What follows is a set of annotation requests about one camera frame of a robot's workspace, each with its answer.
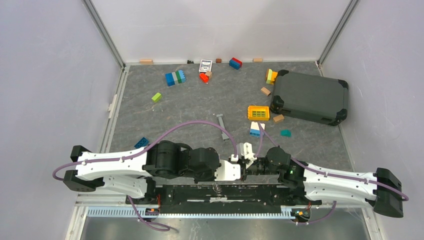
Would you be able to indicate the white and blue brick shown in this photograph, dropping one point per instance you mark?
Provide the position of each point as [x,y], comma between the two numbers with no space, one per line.
[255,130]

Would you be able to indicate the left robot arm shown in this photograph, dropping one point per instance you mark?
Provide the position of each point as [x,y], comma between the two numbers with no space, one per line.
[131,172]

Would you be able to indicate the yellow window brick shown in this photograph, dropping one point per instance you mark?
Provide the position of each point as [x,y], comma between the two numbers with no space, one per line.
[258,113]

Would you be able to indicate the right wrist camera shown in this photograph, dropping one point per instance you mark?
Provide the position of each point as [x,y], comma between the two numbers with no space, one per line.
[246,151]

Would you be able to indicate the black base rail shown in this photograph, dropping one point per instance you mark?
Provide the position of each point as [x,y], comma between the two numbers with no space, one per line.
[237,199]

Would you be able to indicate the playing card box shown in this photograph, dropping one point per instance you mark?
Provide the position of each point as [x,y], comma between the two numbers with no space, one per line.
[205,66]

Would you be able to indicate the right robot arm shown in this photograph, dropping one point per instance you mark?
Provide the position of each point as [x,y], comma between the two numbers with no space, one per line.
[381,189]

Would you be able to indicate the orange green brown brick stack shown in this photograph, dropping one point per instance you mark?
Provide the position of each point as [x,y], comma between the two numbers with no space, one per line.
[271,76]

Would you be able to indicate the red orange brick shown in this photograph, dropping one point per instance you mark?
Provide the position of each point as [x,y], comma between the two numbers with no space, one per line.
[204,78]

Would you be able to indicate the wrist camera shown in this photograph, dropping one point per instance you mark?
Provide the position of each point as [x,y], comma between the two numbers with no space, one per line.
[246,151]
[229,170]

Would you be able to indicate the tan wooden block at wall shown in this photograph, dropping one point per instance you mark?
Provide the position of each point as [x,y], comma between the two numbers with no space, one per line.
[146,61]

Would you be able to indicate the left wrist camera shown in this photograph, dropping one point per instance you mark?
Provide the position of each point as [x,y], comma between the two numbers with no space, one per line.
[229,170]

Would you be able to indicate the dark grey hard case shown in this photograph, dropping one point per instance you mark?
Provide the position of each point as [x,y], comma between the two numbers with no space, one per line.
[308,97]

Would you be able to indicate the red and blue brick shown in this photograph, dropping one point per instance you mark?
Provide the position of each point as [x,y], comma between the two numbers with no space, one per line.
[235,63]

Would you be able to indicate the tan wooden block near case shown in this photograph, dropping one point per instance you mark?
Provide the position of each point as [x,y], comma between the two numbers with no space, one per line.
[265,91]

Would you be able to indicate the lime green block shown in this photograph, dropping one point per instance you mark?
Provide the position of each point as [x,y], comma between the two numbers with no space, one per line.
[157,97]

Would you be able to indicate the teal small block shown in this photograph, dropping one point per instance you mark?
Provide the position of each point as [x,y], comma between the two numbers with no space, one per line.
[286,133]

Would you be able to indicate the blue grey green brick stack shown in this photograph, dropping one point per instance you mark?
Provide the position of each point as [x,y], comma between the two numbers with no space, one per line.
[174,78]

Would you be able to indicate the dark blue flat brick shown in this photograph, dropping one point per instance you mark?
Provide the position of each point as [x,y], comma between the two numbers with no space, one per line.
[143,142]

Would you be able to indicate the grey toy axle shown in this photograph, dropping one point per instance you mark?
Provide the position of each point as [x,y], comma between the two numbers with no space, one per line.
[225,137]

